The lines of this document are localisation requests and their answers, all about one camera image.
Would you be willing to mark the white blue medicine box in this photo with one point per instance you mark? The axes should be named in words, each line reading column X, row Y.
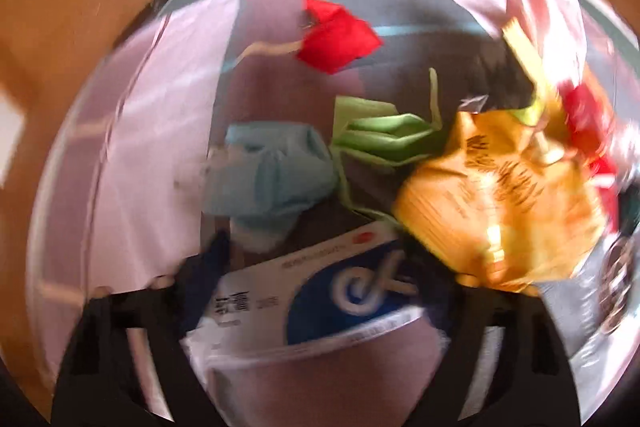
column 345, row 290

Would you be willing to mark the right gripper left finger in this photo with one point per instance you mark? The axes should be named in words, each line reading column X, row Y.
column 97, row 383

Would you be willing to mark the wooden bunk bed frame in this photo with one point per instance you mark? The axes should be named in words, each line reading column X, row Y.
column 48, row 50

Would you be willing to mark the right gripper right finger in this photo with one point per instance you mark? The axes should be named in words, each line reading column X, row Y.
column 532, row 383

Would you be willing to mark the green paper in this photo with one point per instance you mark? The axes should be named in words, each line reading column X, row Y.
column 374, row 133

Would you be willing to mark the light blue face mask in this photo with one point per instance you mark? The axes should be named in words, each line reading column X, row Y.
column 266, row 175

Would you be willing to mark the red paper scrap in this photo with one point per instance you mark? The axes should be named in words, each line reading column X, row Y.
column 336, row 38

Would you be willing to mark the red snack box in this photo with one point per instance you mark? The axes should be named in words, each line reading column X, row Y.
column 589, row 120

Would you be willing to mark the white plastic bag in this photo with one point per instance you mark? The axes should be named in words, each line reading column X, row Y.
column 557, row 31

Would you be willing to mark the yellow snack bag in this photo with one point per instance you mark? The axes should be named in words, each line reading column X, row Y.
column 509, row 201

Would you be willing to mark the striped pink grey bedsheet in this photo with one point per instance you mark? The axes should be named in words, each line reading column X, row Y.
column 119, row 206

